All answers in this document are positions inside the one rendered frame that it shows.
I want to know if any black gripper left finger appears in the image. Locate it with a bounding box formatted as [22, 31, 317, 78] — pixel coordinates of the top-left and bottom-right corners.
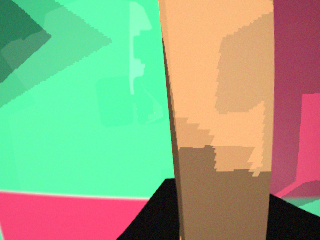
[116, 179, 180, 240]

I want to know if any long wooden rail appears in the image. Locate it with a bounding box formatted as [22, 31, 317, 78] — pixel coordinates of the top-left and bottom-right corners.
[159, 0, 275, 240]

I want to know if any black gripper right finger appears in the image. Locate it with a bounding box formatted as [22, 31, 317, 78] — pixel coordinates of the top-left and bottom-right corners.
[265, 193, 320, 240]

